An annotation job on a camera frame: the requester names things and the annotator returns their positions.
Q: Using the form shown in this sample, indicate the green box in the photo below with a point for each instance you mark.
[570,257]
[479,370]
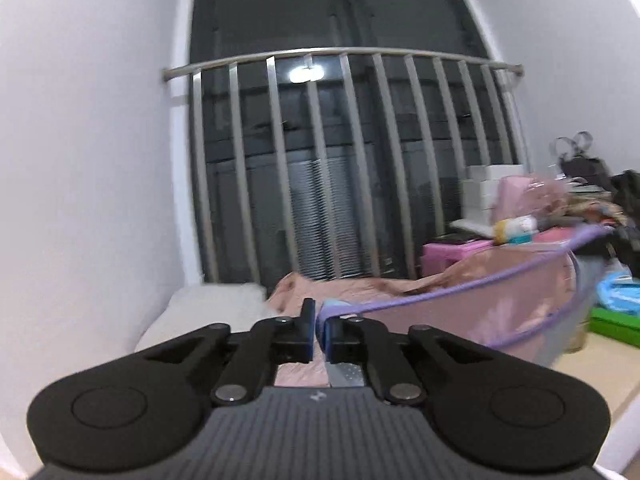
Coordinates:
[622,327]

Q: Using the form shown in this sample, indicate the steel window railing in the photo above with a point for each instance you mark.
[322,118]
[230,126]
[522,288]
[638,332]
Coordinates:
[336,162]

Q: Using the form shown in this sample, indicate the clear pink plastic bag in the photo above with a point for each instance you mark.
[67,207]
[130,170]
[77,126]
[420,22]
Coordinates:
[543,198]

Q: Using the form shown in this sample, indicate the blue plastic package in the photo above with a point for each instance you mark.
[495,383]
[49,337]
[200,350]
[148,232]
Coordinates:
[620,292]

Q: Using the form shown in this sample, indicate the stack of white boxes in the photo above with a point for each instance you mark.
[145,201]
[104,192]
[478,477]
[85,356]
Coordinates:
[480,190]

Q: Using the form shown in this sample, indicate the pink pouch bag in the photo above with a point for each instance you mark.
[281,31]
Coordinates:
[515,198]

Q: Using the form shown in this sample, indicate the yellow white plush toy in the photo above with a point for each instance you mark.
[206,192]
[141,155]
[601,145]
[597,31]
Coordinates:
[518,230]

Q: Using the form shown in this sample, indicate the pink purple blue garment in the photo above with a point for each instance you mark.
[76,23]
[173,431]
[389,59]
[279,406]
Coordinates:
[530,310]

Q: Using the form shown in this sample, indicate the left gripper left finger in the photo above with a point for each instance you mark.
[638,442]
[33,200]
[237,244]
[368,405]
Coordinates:
[259,353]

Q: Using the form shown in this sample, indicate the black handbag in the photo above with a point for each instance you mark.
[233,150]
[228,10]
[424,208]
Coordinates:
[576,162]

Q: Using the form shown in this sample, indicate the beige knitted fringed blanket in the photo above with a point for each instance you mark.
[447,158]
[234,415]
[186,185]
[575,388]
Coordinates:
[238,305]

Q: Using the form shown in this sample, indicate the pink quilted jacket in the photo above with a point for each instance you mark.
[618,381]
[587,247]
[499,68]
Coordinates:
[292,290]

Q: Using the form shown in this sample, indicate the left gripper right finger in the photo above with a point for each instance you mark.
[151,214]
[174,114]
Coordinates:
[369,345]

